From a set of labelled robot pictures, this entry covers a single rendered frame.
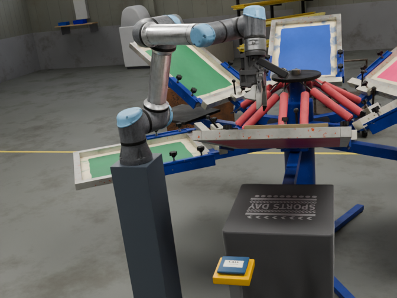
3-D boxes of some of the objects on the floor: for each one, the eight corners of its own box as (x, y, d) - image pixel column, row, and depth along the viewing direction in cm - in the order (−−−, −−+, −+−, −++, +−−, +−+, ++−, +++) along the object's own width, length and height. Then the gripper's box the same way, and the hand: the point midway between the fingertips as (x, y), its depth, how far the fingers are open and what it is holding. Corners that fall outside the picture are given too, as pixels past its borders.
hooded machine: (162, 63, 1307) (154, 3, 1256) (152, 68, 1243) (143, 5, 1192) (136, 64, 1333) (127, 6, 1282) (124, 70, 1269) (114, 7, 1218)
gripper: (246, 57, 174) (247, 112, 175) (234, 49, 155) (236, 110, 156) (269, 55, 172) (270, 111, 173) (261, 47, 153) (263, 109, 154)
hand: (263, 110), depth 164 cm, fingers open, 14 cm apart
